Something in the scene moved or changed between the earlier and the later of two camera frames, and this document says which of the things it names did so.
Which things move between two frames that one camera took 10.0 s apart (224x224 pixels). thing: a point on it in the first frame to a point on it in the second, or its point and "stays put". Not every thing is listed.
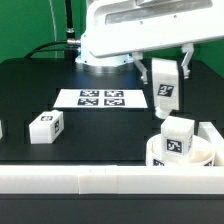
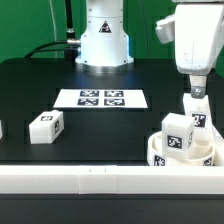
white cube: [177, 134] stays put
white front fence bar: [112, 180] stays put
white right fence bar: [209, 132] stays put
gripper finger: [137, 57] to [198, 86]
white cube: [46, 127] stays put
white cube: [165, 85] to [200, 109]
